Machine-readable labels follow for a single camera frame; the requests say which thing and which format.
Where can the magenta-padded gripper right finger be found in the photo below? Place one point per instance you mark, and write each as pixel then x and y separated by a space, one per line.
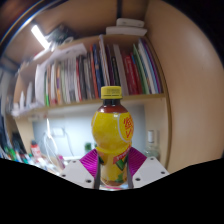
pixel 151 170

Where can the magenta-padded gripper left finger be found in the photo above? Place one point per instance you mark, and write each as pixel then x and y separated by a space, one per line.
pixel 78 170

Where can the yellow drink bottle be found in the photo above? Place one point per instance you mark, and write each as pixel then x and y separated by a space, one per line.
pixel 110 133

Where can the white desk lamp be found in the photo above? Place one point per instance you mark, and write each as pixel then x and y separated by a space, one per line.
pixel 48 140

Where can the white power strip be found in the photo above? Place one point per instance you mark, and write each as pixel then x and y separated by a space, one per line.
pixel 57 131

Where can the wooden shelf unit with books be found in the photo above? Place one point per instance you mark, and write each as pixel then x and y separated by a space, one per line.
pixel 83 76

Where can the white light bar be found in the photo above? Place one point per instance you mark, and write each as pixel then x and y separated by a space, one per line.
pixel 40 36

